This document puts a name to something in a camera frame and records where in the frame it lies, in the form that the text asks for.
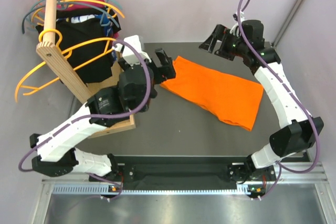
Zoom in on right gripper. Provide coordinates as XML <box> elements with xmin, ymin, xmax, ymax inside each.
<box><xmin>198</xmin><ymin>25</ymin><xmax>248</xmax><ymax>61</ymax></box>

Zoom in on orange trousers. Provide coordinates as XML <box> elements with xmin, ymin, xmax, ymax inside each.
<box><xmin>161</xmin><ymin>56</ymin><xmax>264</xmax><ymax>131</ymax></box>

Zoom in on yellow hanger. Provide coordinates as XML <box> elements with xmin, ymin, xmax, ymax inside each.
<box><xmin>14</xmin><ymin>27</ymin><xmax>124</xmax><ymax>102</ymax></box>
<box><xmin>30</xmin><ymin>0</ymin><xmax>125</xmax><ymax>27</ymax></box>

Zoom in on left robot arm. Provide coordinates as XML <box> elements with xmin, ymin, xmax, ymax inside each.
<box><xmin>29</xmin><ymin>35</ymin><xmax>176</xmax><ymax>180</ymax></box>

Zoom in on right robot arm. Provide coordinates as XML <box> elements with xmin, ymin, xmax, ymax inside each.
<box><xmin>199</xmin><ymin>20</ymin><xmax>324</xmax><ymax>180</ymax></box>

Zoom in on teal hanger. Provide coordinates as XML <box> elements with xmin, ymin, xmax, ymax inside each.
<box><xmin>20</xmin><ymin>0</ymin><xmax>123</xmax><ymax>35</ymax></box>

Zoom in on blue hanging garment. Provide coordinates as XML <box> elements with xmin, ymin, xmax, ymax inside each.
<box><xmin>94</xmin><ymin>14</ymin><xmax>120</xmax><ymax>63</ymax></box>

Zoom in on wooden rack base tray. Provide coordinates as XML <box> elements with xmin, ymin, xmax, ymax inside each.
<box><xmin>83</xmin><ymin>50</ymin><xmax>137</xmax><ymax>139</ymax></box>

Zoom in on black hanging garment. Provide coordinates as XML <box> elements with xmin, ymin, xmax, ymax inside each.
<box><xmin>35</xmin><ymin>8</ymin><xmax>122</xmax><ymax>84</ymax></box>

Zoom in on wooden rack pole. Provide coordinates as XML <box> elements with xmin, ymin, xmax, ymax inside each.
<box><xmin>36</xmin><ymin>0</ymin><xmax>92</xmax><ymax>104</ymax></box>

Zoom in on pink hanging garment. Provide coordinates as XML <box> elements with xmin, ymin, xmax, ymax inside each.
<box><xmin>57</xmin><ymin>0</ymin><xmax>105</xmax><ymax>11</ymax></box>

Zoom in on corner aluminium profile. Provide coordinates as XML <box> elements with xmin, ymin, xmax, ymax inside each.
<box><xmin>271</xmin><ymin>0</ymin><xmax>305</xmax><ymax>48</ymax></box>

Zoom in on aluminium frame rail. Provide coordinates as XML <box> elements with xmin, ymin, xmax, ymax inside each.
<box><xmin>31</xmin><ymin>163</ymin><xmax>330</xmax><ymax>223</ymax></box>

